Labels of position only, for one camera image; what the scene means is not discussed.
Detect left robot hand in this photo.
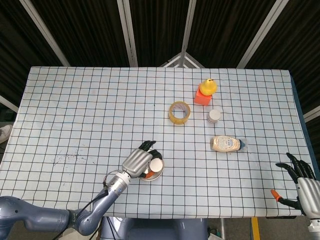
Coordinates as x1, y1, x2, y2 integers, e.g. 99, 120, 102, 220
121, 140, 165, 180

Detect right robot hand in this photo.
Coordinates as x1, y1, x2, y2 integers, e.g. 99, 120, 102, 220
270, 152, 320, 218

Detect white paper cup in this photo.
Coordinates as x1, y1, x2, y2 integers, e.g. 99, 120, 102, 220
144, 157, 165, 179

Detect round steel plate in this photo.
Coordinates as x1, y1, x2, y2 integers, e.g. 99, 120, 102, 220
138, 149, 166, 183

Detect yellow tape roll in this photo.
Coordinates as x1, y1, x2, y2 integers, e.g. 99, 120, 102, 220
168, 100, 192, 125

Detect blue-grey robot torso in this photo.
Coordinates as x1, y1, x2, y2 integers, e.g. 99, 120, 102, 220
99, 216, 209, 240

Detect checkered tablecloth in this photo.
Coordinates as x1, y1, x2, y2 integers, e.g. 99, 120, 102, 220
0, 65, 313, 217

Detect beige sauce squeeze bottle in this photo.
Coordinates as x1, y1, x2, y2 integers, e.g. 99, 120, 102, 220
210, 135, 248, 153

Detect orange cube block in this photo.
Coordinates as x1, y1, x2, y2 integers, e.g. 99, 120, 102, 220
194, 84, 213, 107

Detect small white jar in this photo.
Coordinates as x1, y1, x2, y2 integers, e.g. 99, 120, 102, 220
207, 108, 223, 125

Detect yellow toy pear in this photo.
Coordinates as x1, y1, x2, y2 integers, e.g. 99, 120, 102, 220
199, 78, 218, 96

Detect white shoe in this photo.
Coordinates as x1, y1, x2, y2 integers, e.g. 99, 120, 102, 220
0, 124, 13, 144

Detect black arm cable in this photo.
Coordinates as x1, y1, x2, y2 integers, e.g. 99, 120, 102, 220
56, 169, 120, 240

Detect white triangular frame brace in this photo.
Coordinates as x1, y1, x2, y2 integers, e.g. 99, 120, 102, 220
159, 52, 206, 68

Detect white aluminium frame post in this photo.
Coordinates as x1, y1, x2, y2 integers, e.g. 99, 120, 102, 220
19, 0, 71, 67
236, 0, 285, 69
180, 0, 198, 55
116, 0, 139, 67

